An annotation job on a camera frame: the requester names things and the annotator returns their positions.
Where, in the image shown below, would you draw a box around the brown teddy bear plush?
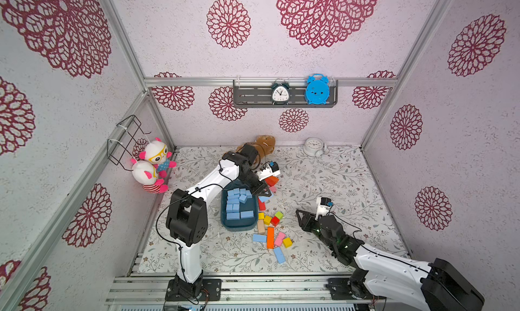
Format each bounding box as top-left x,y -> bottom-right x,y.
236,135 -> 276,159

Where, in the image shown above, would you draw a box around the blue alarm clock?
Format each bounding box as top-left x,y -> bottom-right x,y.
305,74 -> 330,105

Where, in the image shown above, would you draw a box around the red rectangular block by orange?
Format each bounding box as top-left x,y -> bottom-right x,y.
265,178 -> 278,186

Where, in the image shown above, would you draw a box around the light blue narrow block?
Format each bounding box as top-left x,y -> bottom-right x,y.
258,196 -> 271,203

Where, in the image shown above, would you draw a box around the pink block lower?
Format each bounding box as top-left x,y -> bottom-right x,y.
274,232 -> 286,247

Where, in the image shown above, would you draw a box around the red cube block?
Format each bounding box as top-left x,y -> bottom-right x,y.
270,217 -> 280,227

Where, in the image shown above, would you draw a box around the red rectangular block lower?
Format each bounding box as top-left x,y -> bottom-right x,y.
258,200 -> 266,212

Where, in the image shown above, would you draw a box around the dark green alarm clock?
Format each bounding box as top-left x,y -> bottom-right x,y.
271,82 -> 291,105

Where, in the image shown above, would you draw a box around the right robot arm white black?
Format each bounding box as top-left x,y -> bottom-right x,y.
296,197 -> 485,310

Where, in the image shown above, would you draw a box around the black wire wall basket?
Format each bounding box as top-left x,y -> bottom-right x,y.
105,115 -> 150,171

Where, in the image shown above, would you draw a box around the white plush striped legs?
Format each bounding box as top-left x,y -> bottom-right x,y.
131,159 -> 169,194

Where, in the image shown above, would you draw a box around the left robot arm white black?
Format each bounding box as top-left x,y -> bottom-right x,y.
165,144 -> 280,288

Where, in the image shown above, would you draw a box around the light blue rectangular block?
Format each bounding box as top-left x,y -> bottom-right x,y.
240,210 -> 255,220
226,212 -> 241,220
227,197 -> 240,205

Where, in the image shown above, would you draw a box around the yellow cube far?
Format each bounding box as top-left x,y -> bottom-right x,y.
282,237 -> 293,248

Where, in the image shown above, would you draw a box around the white owl plush yellow glasses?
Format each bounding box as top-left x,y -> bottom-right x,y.
139,138 -> 177,178

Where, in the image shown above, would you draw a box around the white alarm clock on table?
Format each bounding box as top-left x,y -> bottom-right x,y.
303,138 -> 329,157

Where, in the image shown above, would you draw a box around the long natural wooden block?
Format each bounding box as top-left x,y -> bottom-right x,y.
257,220 -> 266,235

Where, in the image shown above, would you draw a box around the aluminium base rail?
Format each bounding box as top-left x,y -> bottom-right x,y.
105,273 -> 384,306

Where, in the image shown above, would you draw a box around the long orange block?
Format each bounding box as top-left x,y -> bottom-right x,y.
266,227 -> 275,250

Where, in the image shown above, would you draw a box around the grey wall shelf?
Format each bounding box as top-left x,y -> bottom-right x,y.
232,80 -> 338,109

